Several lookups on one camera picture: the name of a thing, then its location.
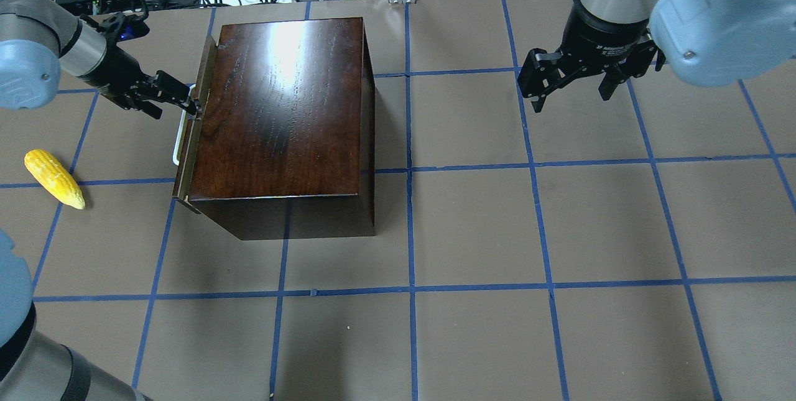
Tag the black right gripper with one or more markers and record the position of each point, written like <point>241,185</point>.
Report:
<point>602,37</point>

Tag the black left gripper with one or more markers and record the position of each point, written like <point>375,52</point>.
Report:
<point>116,71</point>

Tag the white drawer handle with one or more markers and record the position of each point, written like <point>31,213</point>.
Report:
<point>180,137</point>

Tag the light wooden drawer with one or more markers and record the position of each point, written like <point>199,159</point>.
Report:
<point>196,121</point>

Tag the yellow corn cob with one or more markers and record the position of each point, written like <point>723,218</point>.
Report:
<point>55,178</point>

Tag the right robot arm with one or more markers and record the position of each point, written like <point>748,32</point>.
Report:
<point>705,42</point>

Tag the grey robot base joint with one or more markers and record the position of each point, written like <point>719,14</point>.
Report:
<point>35,367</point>

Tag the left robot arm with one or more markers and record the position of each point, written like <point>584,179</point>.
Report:
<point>41,40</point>

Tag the dark wooden drawer cabinet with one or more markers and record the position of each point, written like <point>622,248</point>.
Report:
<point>287,138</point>

